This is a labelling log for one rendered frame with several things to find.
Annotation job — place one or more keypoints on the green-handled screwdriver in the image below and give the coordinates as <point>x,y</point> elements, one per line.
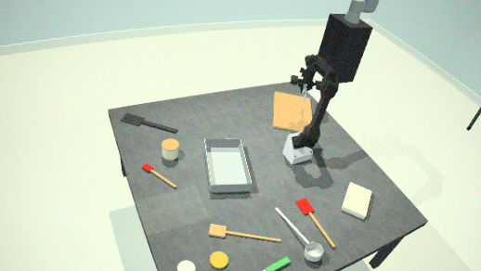
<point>278,264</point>

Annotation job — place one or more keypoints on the white long-handled ladle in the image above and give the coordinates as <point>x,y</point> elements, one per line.
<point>313,251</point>

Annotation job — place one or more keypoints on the yellow round disc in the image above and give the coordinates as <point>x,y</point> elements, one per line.
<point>218,260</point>

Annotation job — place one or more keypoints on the cream flat block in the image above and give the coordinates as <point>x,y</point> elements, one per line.
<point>356,200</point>

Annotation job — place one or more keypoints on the light wooden board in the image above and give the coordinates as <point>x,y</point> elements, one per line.
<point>291,112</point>

